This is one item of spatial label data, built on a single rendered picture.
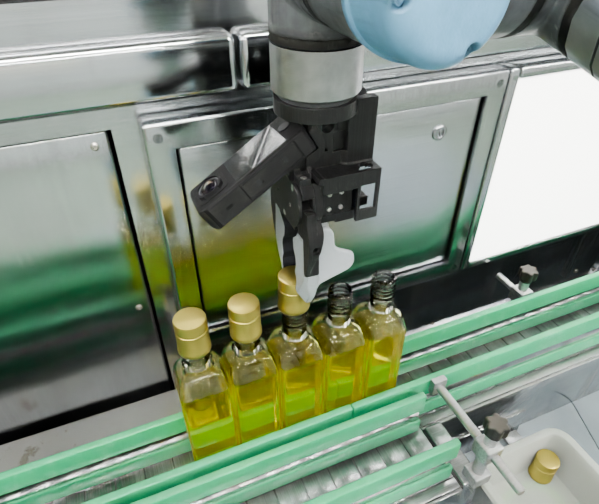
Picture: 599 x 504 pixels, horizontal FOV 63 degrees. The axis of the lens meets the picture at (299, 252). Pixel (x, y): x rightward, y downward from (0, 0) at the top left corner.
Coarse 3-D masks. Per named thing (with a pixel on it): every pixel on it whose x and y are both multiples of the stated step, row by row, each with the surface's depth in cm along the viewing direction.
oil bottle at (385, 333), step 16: (368, 320) 60; (384, 320) 59; (400, 320) 60; (368, 336) 60; (384, 336) 60; (400, 336) 61; (368, 352) 61; (384, 352) 62; (400, 352) 63; (368, 368) 63; (384, 368) 64; (368, 384) 65; (384, 384) 66
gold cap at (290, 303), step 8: (280, 272) 52; (288, 272) 52; (280, 280) 51; (288, 280) 51; (280, 288) 51; (288, 288) 51; (280, 296) 52; (288, 296) 51; (296, 296) 51; (280, 304) 53; (288, 304) 52; (296, 304) 52; (304, 304) 53; (288, 312) 53; (296, 312) 53; (304, 312) 53
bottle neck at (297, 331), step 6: (306, 312) 54; (282, 318) 55; (288, 318) 54; (294, 318) 54; (300, 318) 54; (306, 318) 55; (282, 324) 56; (288, 324) 55; (294, 324) 54; (300, 324) 55; (306, 324) 56; (282, 330) 57; (288, 330) 55; (294, 330) 55; (300, 330) 55; (306, 330) 56; (288, 336) 56; (294, 336) 55; (300, 336) 56
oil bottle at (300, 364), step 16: (272, 336) 58; (272, 352) 58; (288, 352) 56; (304, 352) 56; (320, 352) 57; (288, 368) 56; (304, 368) 57; (320, 368) 58; (288, 384) 58; (304, 384) 59; (320, 384) 60; (288, 400) 60; (304, 400) 61; (320, 400) 62; (288, 416) 62; (304, 416) 63
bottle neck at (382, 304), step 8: (376, 272) 58; (384, 272) 59; (392, 272) 58; (376, 280) 57; (384, 280) 59; (392, 280) 57; (376, 288) 57; (384, 288) 57; (392, 288) 57; (376, 296) 58; (384, 296) 58; (392, 296) 59; (368, 304) 61; (376, 304) 59; (384, 304) 59; (376, 312) 60; (384, 312) 59
